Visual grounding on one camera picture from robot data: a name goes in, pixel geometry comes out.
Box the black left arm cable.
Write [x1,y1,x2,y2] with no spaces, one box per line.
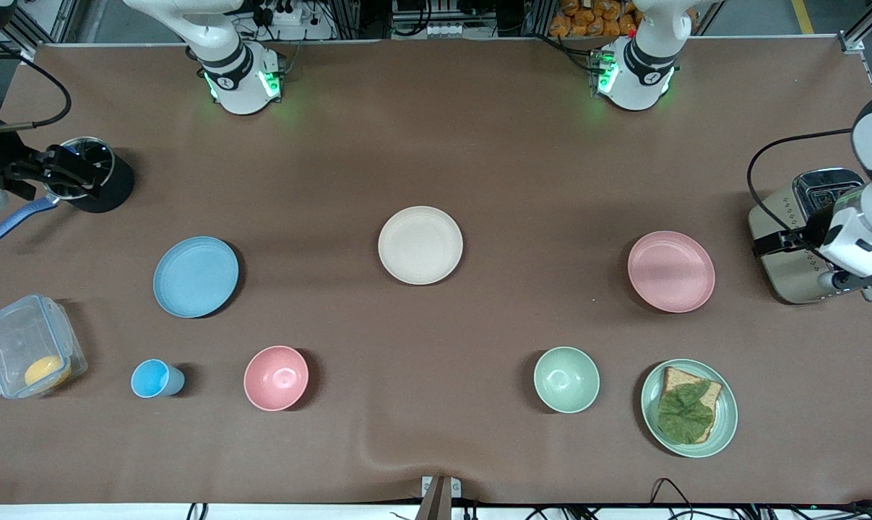
[746,128,854,235]

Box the pink bowl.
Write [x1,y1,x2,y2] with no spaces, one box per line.
[243,345,310,412]

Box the looped black floor cable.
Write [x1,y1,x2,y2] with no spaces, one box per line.
[649,477,698,520]

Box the green plate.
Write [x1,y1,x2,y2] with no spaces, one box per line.
[641,359,738,459]

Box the blue plate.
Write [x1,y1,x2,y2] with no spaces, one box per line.
[153,236,240,319]

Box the brown bread slice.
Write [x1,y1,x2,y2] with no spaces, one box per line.
[660,367,723,443]

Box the black pot with blue handle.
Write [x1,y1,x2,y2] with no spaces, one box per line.
[0,136,135,248]

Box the aluminium frame corner post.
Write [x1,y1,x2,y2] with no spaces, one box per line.
[839,0,872,56]

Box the pink plate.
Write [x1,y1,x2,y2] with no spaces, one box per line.
[628,231,716,313]

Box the green bowl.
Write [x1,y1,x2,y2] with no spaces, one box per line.
[534,347,600,414]

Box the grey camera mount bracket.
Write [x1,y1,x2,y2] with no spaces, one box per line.
[415,474,462,520]

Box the blue cup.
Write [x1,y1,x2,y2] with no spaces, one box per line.
[131,359,186,399]

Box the large table cover cloth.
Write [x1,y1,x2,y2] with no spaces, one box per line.
[0,36,872,506]

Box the beige plate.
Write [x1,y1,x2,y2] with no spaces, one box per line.
[378,206,464,285]

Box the glass pot lid blue knob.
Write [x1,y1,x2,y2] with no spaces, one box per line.
[60,137,116,198]

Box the clear plastic food container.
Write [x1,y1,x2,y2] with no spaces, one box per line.
[0,293,88,399]

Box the bundle of black floor cables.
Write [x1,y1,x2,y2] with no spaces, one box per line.
[735,500,872,520]

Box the white power strip with plugs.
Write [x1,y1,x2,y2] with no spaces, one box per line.
[251,0,335,41]

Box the orange round food piece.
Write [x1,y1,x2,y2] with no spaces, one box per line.
[24,355,72,389]

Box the beige and chrome toaster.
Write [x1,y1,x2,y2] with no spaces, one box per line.
[748,168,872,305]

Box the green lettuce leaf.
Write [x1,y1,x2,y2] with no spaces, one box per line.
[657,381,716,443]

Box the orange snack bag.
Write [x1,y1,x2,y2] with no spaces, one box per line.
[549,0,640,38]

